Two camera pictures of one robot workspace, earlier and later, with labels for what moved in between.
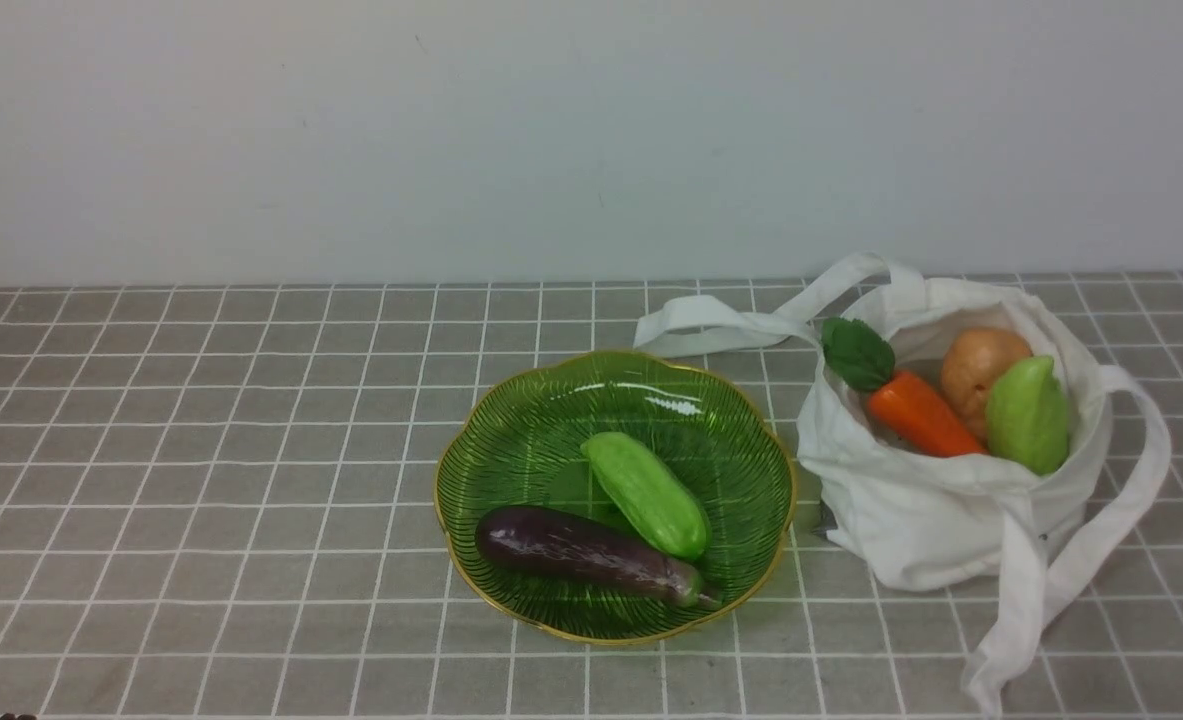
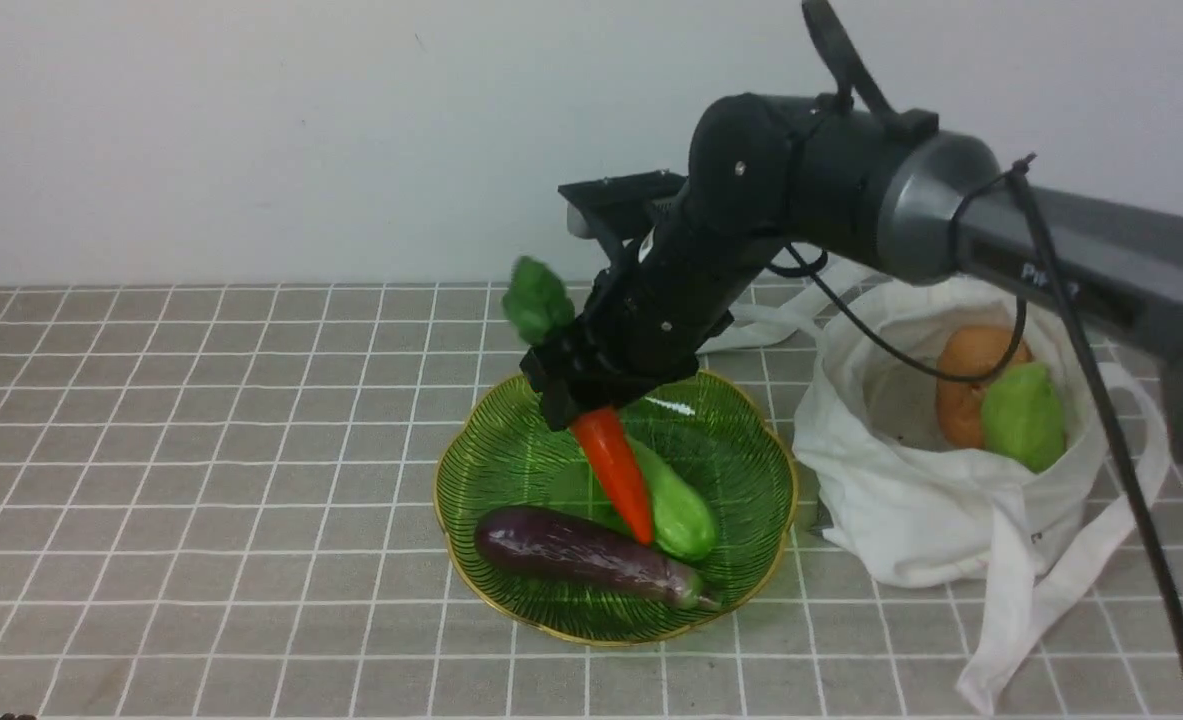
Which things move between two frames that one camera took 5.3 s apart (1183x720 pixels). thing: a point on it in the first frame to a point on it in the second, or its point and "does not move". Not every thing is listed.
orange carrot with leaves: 900,404 to 542,310
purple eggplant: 568,548 does not move
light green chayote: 1027,416 does not move
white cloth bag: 951,521 does not move
